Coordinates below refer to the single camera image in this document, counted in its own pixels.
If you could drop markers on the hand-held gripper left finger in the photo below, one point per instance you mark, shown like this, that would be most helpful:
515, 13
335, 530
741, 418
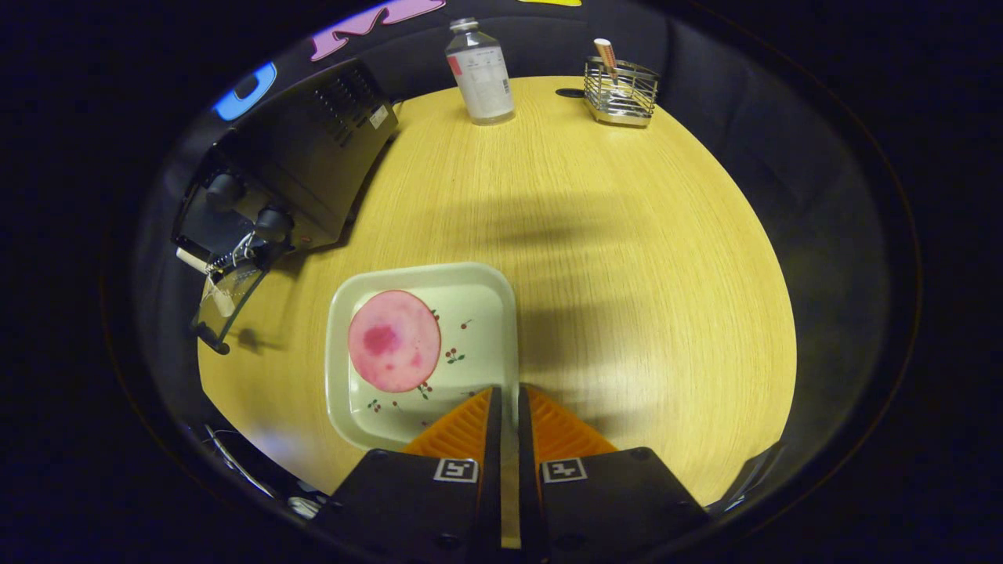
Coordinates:
492, 470

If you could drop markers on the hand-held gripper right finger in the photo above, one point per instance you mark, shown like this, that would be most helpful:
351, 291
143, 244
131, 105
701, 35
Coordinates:
526, 470

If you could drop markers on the cream cherry print plate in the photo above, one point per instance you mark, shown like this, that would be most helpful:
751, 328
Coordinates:
478, 313

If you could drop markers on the pink ham slice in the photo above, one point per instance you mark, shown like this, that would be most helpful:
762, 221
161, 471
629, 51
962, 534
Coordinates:
394, 341

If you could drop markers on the black toaster oven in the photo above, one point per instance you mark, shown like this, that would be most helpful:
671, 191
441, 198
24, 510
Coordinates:
313, 157

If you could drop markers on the clear bottle with white label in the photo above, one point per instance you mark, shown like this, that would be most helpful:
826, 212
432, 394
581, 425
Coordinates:
482, 78

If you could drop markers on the white and orange tube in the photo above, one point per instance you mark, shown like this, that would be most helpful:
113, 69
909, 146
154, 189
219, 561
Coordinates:
605, 55

